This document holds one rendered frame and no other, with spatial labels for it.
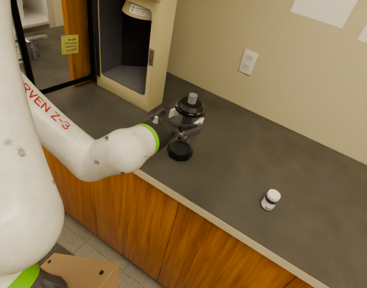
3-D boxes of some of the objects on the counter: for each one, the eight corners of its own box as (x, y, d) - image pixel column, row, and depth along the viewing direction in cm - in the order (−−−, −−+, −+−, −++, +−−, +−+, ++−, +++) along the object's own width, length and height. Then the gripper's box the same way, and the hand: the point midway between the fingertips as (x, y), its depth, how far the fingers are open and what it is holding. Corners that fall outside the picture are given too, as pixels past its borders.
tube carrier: (175, 138, 108) (185, 93, 95) (198, 150, 105) (211, 106, 91) (160, 151, 101) (168, 104, 87) (184, 164, 98) (196, 119, 84)
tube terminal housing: (130, 69, 147) (138, -123, 96) (177, 92, 138) (215, -106, 87) (96, 84, 130) (86, -140, 79) (148, 112, 120) (174, -122, 69)
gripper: (192, 140, 70) (220, 119, 89) (129, 106, 76) (168, 93, 95) (184, 162, 74) (213, 137, 93) (124, 128, 80) (163, 111, 99)
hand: (187, 116), depth 92 cm, fingers closed on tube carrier, 9 cm apart
